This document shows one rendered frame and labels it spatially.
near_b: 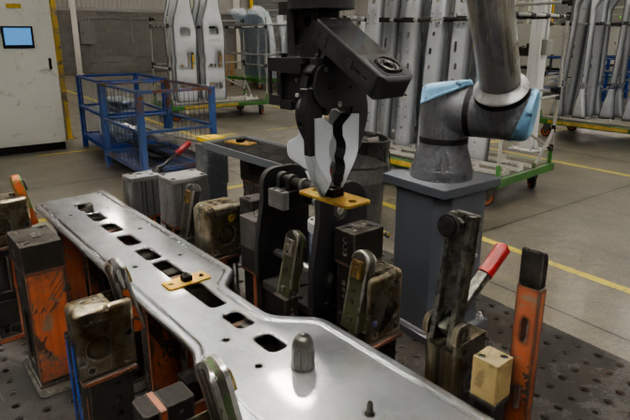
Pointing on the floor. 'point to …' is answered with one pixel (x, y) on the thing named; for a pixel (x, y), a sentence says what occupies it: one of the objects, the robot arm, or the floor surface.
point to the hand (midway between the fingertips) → (334, 184)
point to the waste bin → (371, 171)
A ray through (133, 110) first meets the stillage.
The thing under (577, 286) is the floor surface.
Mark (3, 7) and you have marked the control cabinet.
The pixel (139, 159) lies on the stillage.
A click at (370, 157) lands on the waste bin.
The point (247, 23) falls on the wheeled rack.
